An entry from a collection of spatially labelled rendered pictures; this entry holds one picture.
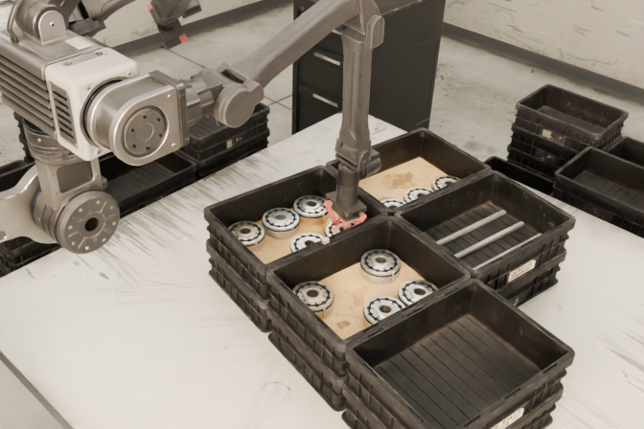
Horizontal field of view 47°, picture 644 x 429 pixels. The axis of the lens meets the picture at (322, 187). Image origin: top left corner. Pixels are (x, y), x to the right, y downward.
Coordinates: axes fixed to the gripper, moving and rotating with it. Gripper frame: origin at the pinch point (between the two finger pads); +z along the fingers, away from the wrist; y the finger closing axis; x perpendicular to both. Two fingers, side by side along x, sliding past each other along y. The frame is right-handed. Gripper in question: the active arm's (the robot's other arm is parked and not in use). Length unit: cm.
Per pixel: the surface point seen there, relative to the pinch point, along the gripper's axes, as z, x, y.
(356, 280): 4.3, 5.5, -15.4
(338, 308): 4.8, 15.2, -21.9
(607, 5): 20, -293, 147
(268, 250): 4.8, 19.2, 6.1
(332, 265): 1.6, 10.1, -10.4
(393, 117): 49, -116, 123
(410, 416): -4, 26, -62
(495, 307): -3.5, -11.6, -45.9
